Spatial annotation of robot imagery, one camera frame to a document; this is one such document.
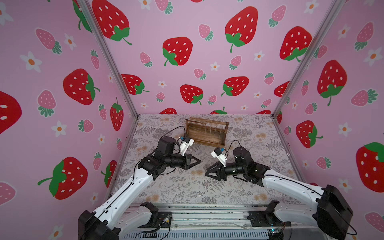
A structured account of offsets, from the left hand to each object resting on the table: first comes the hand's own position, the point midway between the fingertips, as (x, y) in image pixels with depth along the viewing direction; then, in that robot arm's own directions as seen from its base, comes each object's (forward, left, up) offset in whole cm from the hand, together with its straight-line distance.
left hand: (200, 161), depth 70 cm
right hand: (-2, -4, -5) cm, 7 cm away
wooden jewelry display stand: (+41, -6, -28) cm, 50 cm away
